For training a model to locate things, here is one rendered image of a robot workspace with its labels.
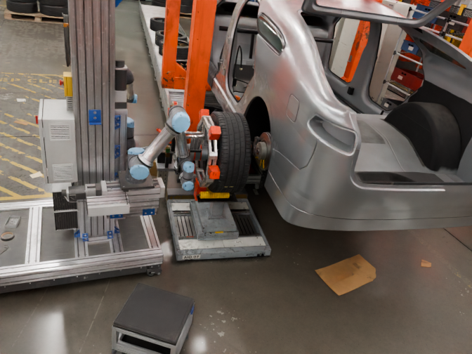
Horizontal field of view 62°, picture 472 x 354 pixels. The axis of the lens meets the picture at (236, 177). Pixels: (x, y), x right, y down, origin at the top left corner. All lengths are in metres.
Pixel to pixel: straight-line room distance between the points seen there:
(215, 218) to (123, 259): 0.91
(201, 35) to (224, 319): 2.20
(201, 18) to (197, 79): 0.49
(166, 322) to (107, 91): 1.47
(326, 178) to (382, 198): 0.40
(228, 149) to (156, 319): 1.27
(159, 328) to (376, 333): 1.67
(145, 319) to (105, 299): 0.64
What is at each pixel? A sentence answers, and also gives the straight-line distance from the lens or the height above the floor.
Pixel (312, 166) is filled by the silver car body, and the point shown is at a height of 1.24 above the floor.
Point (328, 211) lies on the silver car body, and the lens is 2.62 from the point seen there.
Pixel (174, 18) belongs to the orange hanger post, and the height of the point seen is 1.42.
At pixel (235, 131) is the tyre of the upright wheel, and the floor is 1.13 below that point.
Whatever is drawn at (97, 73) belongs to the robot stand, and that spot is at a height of 1.52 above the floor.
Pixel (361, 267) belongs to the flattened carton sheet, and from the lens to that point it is 3.85.
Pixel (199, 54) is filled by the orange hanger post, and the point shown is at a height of 1.50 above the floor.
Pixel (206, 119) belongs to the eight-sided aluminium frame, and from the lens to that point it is 3.19.
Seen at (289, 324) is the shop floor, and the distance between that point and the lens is 3.14.
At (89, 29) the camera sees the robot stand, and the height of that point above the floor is 1.77.
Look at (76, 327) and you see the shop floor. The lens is 3.00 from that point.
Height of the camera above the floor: 2.33
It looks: 30 degrees down
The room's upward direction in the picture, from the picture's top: 10 degrees clockwise
